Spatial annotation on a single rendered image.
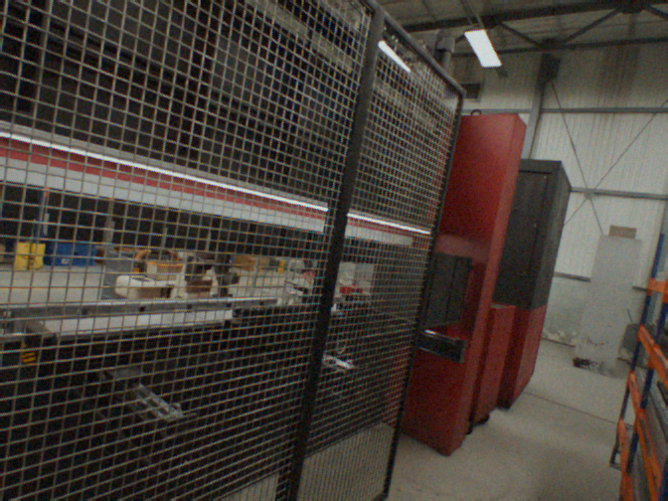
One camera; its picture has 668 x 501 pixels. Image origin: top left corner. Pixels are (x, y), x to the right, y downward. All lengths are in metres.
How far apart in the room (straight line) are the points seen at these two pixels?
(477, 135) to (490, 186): 0.37
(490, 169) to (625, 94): 6.62
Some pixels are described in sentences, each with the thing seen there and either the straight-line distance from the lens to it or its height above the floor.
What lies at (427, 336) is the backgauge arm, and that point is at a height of 0.83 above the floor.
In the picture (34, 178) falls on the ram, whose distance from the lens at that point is 1.52.
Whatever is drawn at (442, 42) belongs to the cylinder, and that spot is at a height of 2.63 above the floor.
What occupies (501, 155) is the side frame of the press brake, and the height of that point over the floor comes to 2.03.
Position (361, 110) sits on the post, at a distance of 1.25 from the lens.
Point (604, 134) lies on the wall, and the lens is 9.28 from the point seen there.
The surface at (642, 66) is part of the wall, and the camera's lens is 9.64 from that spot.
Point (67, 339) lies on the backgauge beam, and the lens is 1.29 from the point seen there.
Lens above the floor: 1.37
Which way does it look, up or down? 3 degrees down
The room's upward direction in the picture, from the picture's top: 10 degrees clockwise
